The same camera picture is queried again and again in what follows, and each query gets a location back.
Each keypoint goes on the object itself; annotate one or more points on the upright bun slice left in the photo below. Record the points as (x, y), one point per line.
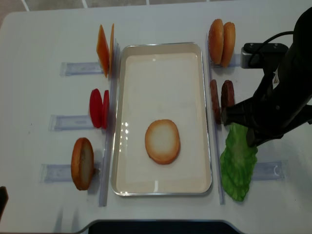
(82, 164)

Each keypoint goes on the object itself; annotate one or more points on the outer red tomato slice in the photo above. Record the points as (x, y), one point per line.
(95, 108)

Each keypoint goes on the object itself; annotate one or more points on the bun slice on tray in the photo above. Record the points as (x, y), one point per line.
(162, 141)

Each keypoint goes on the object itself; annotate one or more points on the inner orange cheese slice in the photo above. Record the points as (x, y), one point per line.
(111, 52)

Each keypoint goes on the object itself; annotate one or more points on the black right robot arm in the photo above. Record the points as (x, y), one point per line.
(300, 38)

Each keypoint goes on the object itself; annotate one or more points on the clear cheese pusher track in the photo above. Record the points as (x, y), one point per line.
(82, 68)

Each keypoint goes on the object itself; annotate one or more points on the outer brown meat patty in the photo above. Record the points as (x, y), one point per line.
(227, 94)

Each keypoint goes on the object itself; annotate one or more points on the dark robot base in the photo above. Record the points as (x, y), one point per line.
(161, 227)

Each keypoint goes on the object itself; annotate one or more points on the inner red tomato slice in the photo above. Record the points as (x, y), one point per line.
(105, 110)

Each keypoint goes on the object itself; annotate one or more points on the clear bun pusher track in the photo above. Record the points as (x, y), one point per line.
(236, 61)
(51, 173)

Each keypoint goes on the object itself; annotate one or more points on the clear lettuce pusher track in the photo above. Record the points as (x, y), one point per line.
(275, 170)

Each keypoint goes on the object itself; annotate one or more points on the clear tomato pusher track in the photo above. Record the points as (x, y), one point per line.
(69, 123)

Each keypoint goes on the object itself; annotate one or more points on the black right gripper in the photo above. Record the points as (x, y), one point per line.
(283, 103)

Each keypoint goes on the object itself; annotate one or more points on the outer orange cheese slice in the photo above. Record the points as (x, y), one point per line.
(103, 51)

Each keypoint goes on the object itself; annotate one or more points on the brown bun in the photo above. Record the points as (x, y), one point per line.
(215, 41)
(228, 44)

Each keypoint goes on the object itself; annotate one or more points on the red tomato slice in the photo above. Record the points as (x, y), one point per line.
(95, 108)
(105, 110)

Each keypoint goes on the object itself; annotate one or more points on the outer brown bun top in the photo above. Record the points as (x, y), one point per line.
(228, 44)

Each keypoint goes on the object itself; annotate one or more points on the clear left bun pusher track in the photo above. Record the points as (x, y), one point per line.
(51, 173)

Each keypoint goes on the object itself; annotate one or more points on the inner brown bun top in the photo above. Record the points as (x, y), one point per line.
(215, 41)

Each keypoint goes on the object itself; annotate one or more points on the clear right bun pusher track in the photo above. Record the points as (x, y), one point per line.
(236, 61)

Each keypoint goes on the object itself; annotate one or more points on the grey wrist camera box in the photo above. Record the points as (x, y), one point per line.
(269, 55)

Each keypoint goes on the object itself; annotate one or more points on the green lettuce leaf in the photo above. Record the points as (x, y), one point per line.
(237, 163)

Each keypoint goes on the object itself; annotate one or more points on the orange cheese slice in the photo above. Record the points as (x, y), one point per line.
(111, 52)
(103, 51)

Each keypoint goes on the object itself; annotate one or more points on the silver metal tray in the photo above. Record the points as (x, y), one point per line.
(161, 81)

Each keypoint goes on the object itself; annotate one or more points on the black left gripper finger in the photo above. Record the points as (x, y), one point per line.
(3, 199)

